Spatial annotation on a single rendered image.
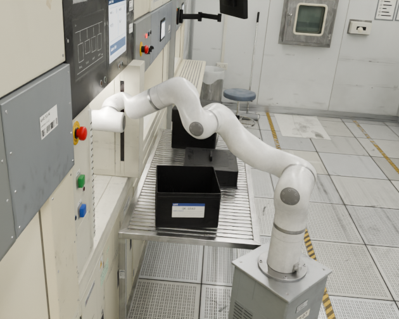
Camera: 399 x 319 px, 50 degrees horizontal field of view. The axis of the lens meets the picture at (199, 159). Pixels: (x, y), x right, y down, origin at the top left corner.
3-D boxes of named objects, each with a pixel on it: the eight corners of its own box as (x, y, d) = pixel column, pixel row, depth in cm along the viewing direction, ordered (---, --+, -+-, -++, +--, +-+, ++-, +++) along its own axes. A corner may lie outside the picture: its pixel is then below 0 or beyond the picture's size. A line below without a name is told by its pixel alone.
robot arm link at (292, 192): (308, 221, 163) (320, 164, 154) (298, 247, 148) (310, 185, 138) (277, 213, 167) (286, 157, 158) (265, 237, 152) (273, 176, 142)
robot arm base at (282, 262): (316, 268, 168) (325, 228, 160) (286, 289, 155) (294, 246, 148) (277, 245, 180) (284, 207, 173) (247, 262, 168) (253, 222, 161)
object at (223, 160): (237, 189, 224) (240, 166, 219) (181, 185, 224) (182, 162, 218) (234, 165, 251) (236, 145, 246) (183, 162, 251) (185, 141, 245)
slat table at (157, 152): (241, 374, 210) (261, 244, 180) (119, 362, 212) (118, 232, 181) (234, 228, 329) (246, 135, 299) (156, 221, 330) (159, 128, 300)
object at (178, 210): (154, 228, 186) (156, 192, 179) (154, 196, 211) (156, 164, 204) (218, 228, 189) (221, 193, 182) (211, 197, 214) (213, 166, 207)
